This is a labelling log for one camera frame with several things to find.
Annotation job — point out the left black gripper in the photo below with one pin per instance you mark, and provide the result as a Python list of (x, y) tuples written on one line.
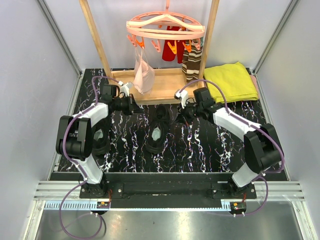
[(132, 106)]

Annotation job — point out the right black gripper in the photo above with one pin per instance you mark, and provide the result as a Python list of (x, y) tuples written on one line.
[(182, 119)]

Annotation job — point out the black sneaker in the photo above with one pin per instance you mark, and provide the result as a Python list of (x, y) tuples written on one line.
[(101, 140), (158, 130)]

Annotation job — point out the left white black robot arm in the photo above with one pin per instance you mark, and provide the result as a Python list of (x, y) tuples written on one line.
[(84, 136)]

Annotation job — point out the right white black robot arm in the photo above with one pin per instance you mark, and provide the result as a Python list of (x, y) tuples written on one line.
[(262, 149)]

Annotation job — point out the white pink hanging garment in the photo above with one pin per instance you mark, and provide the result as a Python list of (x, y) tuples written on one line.
[(144, 74)]

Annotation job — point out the black marble pattern mat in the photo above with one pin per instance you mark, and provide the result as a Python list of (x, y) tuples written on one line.
[(199, 147)]

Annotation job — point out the brown striped hanging sock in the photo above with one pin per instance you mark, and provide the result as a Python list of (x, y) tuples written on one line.
[(191, 62)]

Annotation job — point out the red hanging sock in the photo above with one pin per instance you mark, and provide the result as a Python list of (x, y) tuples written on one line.
[(168, 55)]

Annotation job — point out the yellow folded towel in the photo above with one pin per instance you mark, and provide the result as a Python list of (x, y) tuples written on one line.
[(234, 82)]

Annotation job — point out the pink round clip hanger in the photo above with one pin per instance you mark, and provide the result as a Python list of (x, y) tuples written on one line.
[(163, 25)]

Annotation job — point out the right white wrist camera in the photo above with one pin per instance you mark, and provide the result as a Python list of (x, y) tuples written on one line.
[(182, 96)]

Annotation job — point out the wooden drying rack frame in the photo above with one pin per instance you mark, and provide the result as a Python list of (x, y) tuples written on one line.
[(167, 80)]

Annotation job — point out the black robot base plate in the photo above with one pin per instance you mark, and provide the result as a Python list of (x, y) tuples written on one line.
[(164, 191)]

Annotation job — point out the grey slotted cable duct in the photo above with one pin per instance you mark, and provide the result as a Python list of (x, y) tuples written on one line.
[(82, 205)]

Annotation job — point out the aluminium frame rail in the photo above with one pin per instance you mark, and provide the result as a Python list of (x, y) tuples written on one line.
[(277, 190)]

